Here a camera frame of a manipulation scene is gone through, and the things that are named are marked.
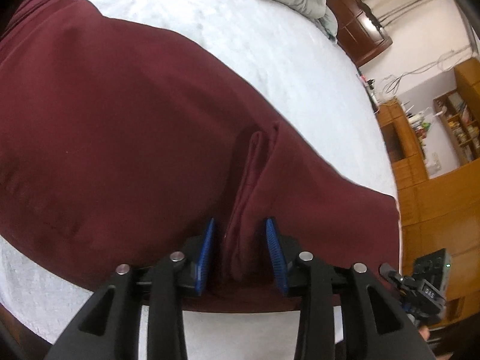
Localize light blue bed sheet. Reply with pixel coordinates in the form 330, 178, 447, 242
0, 0, 399, 360

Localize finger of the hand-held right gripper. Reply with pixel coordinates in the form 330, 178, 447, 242
379, 262, 407, 291

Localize white wall cables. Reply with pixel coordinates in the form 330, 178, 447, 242
379, 43, 480, 96

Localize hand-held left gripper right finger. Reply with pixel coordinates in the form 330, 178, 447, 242
264, 217, 437, 360

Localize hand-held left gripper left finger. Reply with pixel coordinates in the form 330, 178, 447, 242
45, 217, 218, 360

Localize white bottle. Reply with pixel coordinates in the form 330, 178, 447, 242
409, 109, 432, 132

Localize dark wooden headboard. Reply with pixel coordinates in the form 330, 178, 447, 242
310, 0, 393, 69

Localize maroon pants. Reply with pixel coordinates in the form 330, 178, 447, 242
0, 0, 404, 314

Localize dark nightstand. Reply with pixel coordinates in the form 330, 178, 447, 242
356, 73, 380, 112

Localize wooden desk cabinet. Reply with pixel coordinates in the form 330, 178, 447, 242
375, 58, 480, 321

